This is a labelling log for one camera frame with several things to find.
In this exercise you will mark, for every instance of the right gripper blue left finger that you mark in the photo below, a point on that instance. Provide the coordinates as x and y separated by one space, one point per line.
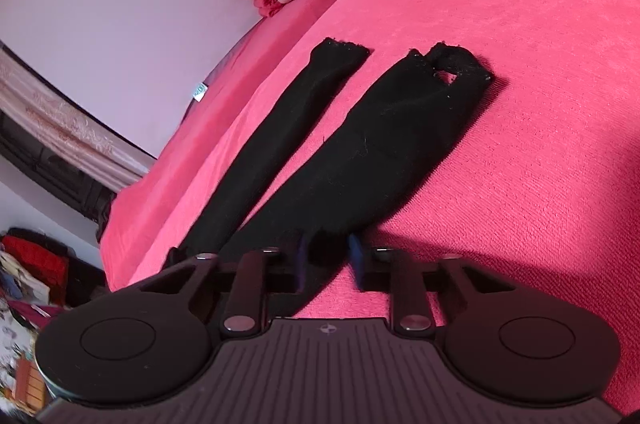
274 270

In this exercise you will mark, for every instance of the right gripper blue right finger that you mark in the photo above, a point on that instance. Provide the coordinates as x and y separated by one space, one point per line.
393 271

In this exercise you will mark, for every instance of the black knit pants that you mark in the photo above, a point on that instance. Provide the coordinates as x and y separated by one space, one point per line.
392 138

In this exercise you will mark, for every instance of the pink bed blanket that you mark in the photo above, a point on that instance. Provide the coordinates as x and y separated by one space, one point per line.
502 130

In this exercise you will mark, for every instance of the small teal tag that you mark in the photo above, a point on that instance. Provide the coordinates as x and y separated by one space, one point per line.
199 92

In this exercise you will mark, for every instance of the clothes rack with garments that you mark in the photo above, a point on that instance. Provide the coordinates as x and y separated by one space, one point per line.
40 279

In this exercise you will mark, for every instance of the far pink bed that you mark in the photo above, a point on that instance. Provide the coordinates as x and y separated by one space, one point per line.
215 123

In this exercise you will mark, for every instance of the pink patterned curtain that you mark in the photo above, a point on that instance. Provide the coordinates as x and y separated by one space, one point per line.
64 129

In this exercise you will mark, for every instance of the dark window frame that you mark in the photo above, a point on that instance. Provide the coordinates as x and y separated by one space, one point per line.
50 171

